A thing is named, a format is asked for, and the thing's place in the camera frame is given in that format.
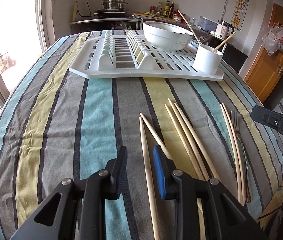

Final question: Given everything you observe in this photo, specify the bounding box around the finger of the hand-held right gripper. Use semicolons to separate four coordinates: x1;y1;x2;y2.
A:
251;105;283;151

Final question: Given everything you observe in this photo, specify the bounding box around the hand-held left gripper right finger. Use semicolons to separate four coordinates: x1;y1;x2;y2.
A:
153;145;264;240

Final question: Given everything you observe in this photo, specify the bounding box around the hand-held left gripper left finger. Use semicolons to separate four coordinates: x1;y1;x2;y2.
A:
10;145;128;240

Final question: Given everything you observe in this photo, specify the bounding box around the wooden chopstick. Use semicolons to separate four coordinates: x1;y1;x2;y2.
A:
168;98;210;180
139;116;161;240
174;102;220;180
222;102;246;204
140;113;173;160
164;104;204;180
177;9;202;46
212;31;237;53
220;103;243;206

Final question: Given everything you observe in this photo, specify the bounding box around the metal fork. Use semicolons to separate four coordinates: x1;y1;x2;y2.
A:
231;110;252;204

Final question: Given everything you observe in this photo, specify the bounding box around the white utensil cup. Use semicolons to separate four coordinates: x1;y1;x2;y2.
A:
193;44;224;75

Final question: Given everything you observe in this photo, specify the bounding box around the wooden door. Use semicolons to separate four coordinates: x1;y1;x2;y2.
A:
244;4;283;103

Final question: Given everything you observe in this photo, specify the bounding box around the black panel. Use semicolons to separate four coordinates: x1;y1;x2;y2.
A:
221;39;248;73

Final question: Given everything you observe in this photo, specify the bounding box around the striped tablecloth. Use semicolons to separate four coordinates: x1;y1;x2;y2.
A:
0;31;283;240

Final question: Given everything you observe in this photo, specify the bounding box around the hanging plastic bag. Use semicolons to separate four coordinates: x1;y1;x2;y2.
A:
261;22;283;56

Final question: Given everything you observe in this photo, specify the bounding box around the white electric kettle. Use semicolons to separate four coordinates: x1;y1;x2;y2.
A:
215;19;234;40

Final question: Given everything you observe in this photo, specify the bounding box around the clear plastic container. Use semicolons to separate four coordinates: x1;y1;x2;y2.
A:
199;16;219;30

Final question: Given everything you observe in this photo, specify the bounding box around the white plastic dish rack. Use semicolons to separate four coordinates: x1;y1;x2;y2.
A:
68;29;225;82

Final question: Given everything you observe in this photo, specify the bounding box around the small white bowl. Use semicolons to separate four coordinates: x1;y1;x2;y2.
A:
148;22;193;36

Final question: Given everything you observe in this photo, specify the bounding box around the wooden cutting board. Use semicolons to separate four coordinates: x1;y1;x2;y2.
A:
132;11;177;22

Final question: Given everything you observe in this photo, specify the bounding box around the black induction stove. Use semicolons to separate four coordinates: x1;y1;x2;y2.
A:
94;9;129;18

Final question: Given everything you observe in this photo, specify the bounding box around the beige power strip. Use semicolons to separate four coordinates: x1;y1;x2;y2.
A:
72;2;79;22

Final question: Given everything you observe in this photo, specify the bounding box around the glass sliding door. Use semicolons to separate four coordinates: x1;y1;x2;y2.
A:
0;0;57;128

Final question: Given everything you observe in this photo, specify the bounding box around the steel steamer pot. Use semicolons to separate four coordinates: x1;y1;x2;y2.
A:
100;0;128;12

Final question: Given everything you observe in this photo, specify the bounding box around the giraffe wall poster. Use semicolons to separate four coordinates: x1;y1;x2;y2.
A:
231;0;249;26

